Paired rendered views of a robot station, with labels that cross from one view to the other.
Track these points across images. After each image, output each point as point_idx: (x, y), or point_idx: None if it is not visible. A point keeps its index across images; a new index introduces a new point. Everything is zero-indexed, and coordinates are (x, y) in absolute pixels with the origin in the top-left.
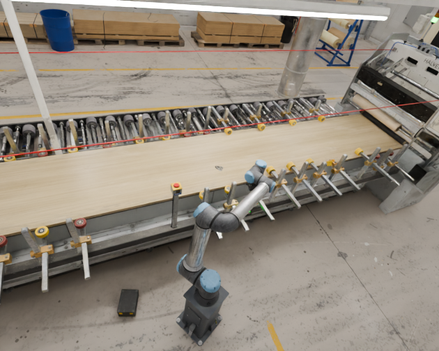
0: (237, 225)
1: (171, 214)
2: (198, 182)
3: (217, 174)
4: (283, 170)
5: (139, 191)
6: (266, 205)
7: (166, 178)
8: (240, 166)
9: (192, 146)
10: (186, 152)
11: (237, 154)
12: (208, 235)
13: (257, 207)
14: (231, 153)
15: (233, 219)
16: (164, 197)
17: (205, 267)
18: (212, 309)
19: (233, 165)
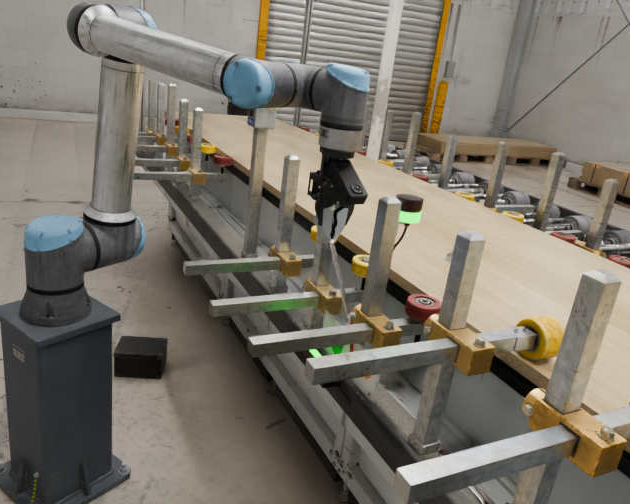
0: (72, 17)
1: (299, 279)
2: (367, 230)
3: (423, 254)
4: (459, 233)
5: (307, 185)
6: (386, 432)
7: (358, 204)
8: (507, 294)
9: (516, 237)
10: (478, 228)
11: (573, 296)
12: (101, 86)
13: (363, 398)
14: (562, 287)
15: (85, 3)
16: (296, 198)
17: (95, 235)
18: (10, 314)
19: (497, 283)
